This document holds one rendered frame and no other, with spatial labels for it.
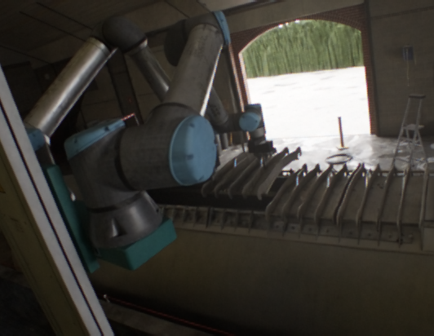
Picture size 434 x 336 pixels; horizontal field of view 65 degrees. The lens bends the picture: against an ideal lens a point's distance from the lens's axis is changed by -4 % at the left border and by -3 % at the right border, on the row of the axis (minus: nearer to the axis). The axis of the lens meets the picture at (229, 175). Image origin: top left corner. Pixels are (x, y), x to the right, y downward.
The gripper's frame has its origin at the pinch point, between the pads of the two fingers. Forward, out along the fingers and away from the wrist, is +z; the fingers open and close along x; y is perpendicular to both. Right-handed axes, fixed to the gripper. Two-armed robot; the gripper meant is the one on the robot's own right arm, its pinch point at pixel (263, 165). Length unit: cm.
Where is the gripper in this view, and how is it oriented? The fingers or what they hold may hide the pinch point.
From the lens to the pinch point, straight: 191.6
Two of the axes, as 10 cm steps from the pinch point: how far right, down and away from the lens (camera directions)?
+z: 2.1, 9.1, 3.5
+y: 4.9, -4.1, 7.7
